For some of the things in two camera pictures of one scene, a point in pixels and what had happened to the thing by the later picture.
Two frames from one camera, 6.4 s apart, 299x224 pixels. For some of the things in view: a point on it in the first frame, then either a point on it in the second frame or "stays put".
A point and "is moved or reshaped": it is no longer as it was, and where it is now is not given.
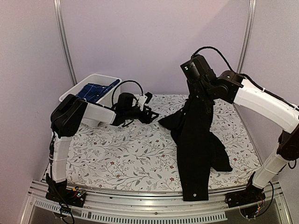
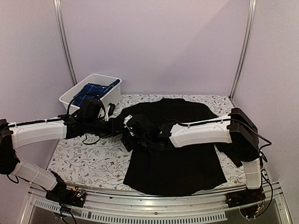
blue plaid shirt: [93, 92] stays put
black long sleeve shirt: [199, 150] is moved or reshaped
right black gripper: [191, 89] to [129, 144]
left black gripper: [148, 119] to [113, 124]
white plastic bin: [110, 99] stays put
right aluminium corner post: [247, 36] stays put
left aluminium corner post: [59, 18] stays put
